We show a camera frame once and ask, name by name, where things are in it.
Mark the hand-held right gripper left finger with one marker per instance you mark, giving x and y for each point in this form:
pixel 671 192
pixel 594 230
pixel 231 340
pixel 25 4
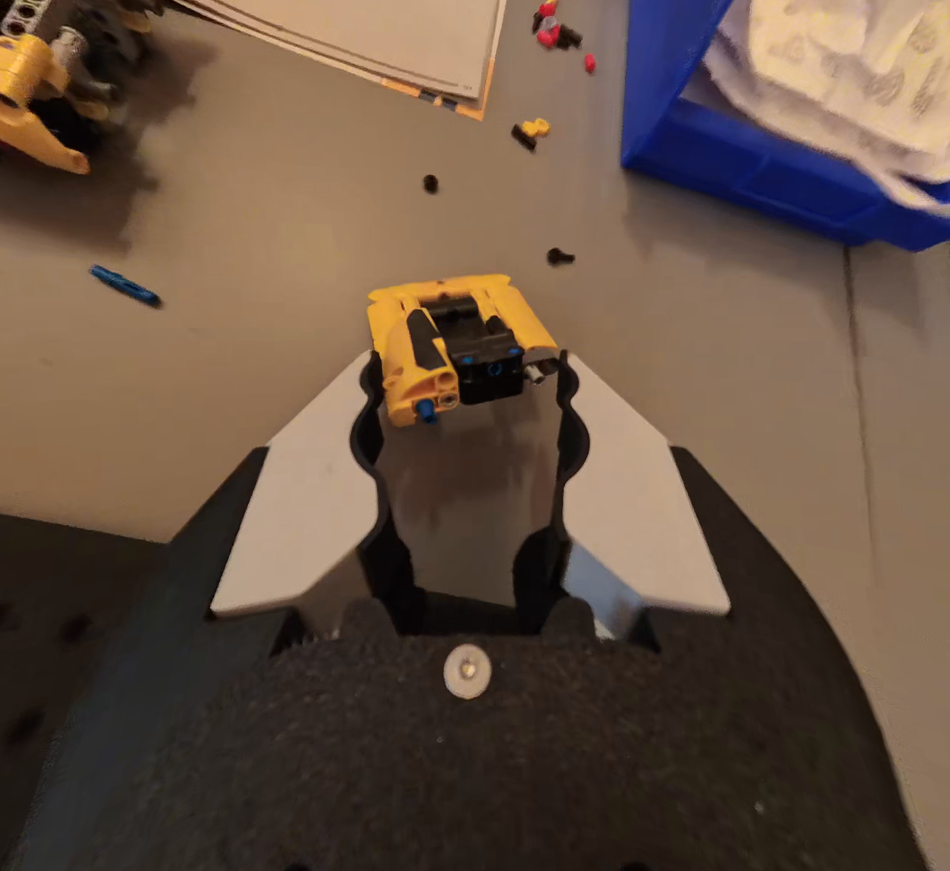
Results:
pixel 297 515

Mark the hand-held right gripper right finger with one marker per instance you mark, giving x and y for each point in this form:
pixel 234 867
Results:
pixel 638 515

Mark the yellow brick subassembly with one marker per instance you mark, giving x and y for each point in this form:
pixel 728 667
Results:
pixel 512 314

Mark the yellow brick car model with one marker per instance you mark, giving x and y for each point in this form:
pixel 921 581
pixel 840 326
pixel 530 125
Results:
pixel 30 62

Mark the grey desk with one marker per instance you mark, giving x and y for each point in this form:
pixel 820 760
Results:
pixel 260 218

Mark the blue storage bin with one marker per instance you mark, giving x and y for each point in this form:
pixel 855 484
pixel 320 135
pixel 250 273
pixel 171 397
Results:
pixel 742 159

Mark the scattered small brick pins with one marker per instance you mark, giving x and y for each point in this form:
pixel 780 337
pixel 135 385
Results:
pixel 549 32

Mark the open instruction booklet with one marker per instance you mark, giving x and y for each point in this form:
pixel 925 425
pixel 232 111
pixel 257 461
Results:
pixel 408 10

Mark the crumpled white paper bags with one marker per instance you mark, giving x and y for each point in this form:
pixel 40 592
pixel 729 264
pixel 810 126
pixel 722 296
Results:
pixel 839 32

